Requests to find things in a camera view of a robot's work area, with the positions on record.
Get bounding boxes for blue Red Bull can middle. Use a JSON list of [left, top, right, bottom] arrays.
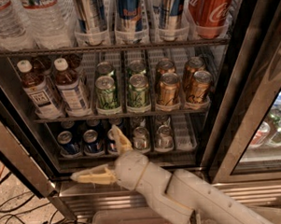
[[116, 0, 143, 44]]

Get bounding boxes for gold can rear right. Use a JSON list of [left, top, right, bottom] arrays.
[[182, 56, 206, 90]]

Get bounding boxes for clear plastic bin right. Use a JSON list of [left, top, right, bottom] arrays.
[[195, 204, 281, 224]]

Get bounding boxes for gold can front left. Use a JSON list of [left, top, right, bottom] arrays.
[[157, 73, 180, 106]]

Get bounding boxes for brown tea bottle rear right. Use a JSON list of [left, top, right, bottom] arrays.
[[63, 54, 82, 69]]

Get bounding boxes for silver blue energy can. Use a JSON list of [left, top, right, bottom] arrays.
[[73, 0, 108, 46], [158, 0, 188, 42]]

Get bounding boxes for brown tea bottle front right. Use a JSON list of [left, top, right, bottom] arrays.
[[54, 58, 90, 117]]

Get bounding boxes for gold can front right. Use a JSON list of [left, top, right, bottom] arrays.
[[186, 71, 212, 104]]

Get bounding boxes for empty white can tray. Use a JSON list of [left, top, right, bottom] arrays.
[[172, 114, 197, 152]]

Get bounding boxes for blue pepsi can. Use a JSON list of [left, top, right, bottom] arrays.
[[58, 131, 80, 156], [86, 119, 103, 132], [108, 118, 124, 130], [83, 129, 104, 154], [61, 120, 77, 134], [107, 129, 118, 154]]

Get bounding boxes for silver can rear right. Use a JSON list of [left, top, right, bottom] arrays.
[[155, 115, 171, 127]]

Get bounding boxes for gold can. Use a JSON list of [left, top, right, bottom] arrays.
[[186, 71, 212, 104], [157, 73, 180, 106], [182, 56, 206, 90], [155, 58, 176, 84]]

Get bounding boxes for green can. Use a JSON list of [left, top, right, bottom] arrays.
[[95, 62, 116, 78], [95, 76, 119, 110], [127, 60, 147, 76], [128, 74, 149, 107]]

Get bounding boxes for brown tea bottle front left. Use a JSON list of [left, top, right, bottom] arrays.
[[17, 60, 63, 119]]

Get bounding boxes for green can rear left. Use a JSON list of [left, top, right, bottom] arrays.
[[95, 62, 116, 78]]

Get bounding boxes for wire shelf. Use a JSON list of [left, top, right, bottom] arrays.
[[34, 108, 208, 123], [0, 38, 229, 57]]

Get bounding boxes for silver can front right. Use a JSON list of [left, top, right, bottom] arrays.
[[155, 125, 174, 149]]

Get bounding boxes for green can front right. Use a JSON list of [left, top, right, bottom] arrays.
[[128, 74, 149, 107]]

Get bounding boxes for middle wire shelf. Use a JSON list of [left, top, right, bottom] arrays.
[[34, 108, 208, 123]]

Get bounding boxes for brown tea bottle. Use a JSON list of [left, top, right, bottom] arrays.
[[54, 58, 90, 117], [17, 60, 63, 119], [63, 54, 82, 69], [31, 55, 52, 76]]

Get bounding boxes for steel glass fridge door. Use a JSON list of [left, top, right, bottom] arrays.
[[201, 0, 281, 184]]

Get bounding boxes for red can behind glass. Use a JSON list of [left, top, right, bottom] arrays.
[[249, 121, 270, 148]]

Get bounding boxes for brown tea bottle rear left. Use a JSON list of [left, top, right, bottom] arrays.
[[31, 55, 52, 76]]

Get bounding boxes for silver blue energy can right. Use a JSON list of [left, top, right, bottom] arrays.
[[158, 0, 188, 42]]

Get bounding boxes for gold can rear left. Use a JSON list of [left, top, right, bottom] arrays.
[[155, 58, 176, 84]]

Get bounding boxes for green can front left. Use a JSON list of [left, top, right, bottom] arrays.
[[95, 76, 119, 110]]

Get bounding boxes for silver can front left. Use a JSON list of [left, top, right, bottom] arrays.
[[133, 127, 150, 150]]

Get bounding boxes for top wire shelf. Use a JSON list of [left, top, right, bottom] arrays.
[[0, 38, 229, 57]]

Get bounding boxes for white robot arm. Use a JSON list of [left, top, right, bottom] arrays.
[[70, 126, 273, 224]]

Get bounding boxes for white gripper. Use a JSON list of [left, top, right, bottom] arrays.
[[70, 124, 149, 190]]

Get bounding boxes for green can rear right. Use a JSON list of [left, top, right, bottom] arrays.
[[127, 60, 147, 76]]

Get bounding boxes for silver blue energy can left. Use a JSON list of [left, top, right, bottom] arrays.
[[73, 0, 108, 46]]

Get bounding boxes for silver can rear left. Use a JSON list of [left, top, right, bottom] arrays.
[[131, 117, 146, 128]]

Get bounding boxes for left fridge door frame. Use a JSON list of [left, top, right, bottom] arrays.
[[0, 102, 77, 220]]

